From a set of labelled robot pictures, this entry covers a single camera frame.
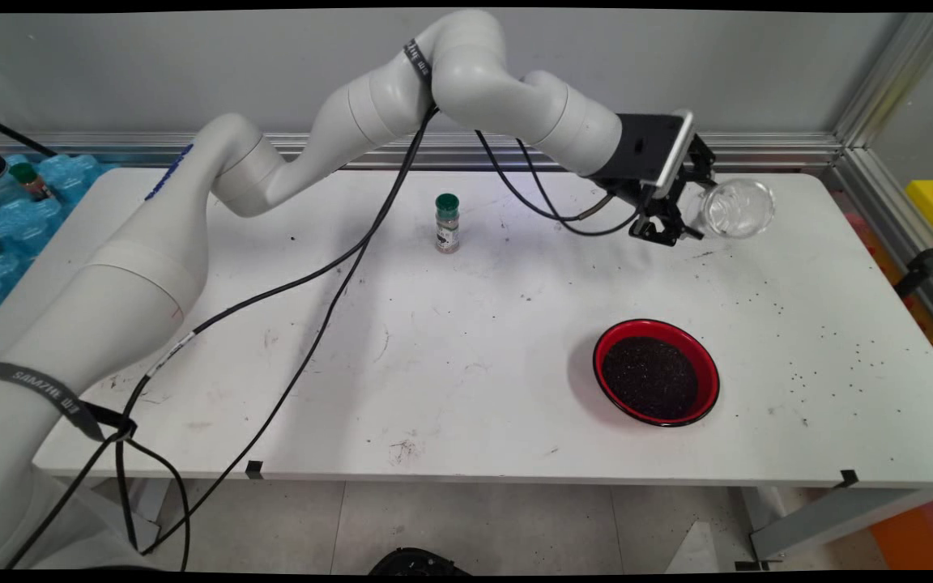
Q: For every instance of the spice bottle green cap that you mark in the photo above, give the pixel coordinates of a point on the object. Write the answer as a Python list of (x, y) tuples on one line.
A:
[(447, 227)]

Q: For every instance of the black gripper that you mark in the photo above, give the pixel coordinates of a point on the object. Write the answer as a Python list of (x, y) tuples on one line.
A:
[(645, 198)]

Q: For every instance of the orange crate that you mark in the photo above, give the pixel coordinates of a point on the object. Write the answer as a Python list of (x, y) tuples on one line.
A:
[(920, 534)]

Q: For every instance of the black seed heap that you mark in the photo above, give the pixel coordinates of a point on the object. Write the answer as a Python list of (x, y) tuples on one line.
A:
[(649, 379)]

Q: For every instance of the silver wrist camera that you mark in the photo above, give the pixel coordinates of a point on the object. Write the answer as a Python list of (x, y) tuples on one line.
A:
[(675, 158)]

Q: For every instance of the grey metal table leg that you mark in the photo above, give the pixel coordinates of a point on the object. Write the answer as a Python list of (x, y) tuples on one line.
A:
[(839, 518)]

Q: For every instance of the clear plastic jar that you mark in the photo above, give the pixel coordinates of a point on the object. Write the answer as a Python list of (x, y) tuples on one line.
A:
[(738, 209)]

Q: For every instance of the red bowl black rim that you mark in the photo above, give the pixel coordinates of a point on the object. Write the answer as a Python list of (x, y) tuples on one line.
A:
[(705, 364)]

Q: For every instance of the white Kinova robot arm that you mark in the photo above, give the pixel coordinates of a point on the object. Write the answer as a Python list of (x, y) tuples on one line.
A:
[(134, 267)]

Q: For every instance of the black camera mounting bracket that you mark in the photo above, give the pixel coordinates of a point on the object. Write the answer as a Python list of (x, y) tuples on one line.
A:
[(636, 146)]

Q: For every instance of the long aluminium frame rail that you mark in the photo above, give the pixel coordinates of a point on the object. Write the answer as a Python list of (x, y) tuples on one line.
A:
[(782, 150)]

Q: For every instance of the short aluminium frame rail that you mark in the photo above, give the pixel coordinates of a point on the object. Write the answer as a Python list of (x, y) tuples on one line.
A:
[(871, 202)]

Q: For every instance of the black round floor object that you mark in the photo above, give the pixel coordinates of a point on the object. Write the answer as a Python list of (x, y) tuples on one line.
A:
[(414, 563)]

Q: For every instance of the aluminium frame corner post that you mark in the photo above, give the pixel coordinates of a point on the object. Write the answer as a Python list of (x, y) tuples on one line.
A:
[(888, 73)]

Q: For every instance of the blue wrapped water bottle pack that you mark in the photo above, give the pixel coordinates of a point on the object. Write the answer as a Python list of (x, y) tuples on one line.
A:
[(21, 235)]

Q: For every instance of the brown bottle green cap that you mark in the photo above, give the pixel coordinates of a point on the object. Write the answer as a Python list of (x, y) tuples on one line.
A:
[(29, 180)]

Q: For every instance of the thin black rod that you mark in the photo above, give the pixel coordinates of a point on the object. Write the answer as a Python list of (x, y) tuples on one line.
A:
[(13, 134)]

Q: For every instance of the black clamp stand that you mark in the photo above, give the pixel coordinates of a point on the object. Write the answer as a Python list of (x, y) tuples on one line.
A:
[(924, 263)]

